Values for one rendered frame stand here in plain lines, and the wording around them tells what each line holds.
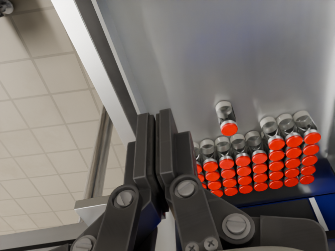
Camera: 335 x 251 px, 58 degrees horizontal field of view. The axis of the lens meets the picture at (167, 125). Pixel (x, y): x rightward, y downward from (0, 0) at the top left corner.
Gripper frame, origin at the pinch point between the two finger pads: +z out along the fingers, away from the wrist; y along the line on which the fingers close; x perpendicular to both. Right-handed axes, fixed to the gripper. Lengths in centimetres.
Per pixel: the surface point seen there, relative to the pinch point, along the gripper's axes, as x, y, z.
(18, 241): -45, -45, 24
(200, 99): -14.6, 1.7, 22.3
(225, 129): -16.4, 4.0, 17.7
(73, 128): -87, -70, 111
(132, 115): -13.5, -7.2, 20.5
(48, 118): -77, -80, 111
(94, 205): -34.7, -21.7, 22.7
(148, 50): -6.0, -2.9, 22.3
